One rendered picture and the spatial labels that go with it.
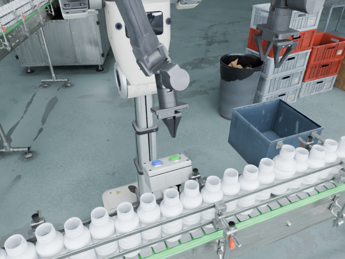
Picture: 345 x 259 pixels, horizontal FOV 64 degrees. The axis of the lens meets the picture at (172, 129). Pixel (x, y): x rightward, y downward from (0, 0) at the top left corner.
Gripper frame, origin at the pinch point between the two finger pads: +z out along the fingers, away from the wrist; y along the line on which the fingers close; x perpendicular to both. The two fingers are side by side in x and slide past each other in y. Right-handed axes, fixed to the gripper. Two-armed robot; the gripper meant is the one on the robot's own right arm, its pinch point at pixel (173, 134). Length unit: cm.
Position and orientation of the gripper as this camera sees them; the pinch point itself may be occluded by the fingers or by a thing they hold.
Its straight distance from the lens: 84.7
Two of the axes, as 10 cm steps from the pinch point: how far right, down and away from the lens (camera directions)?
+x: -3.5, -2.1, 9.1
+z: 1.4, 9.5, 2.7
